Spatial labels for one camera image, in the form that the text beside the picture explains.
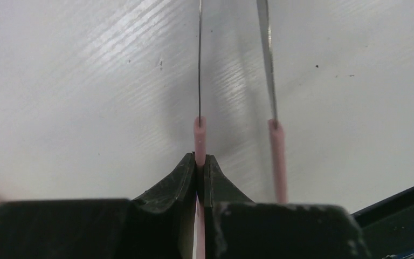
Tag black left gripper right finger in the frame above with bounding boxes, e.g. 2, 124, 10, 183
203, 155, 371, 258

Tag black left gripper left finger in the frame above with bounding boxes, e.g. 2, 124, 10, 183
0, 153, 196, 258

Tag pink silicone tongs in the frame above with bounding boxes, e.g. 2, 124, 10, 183
194, 1, 288, 258

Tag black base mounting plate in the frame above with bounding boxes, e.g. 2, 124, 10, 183
353, 187, 414, 258

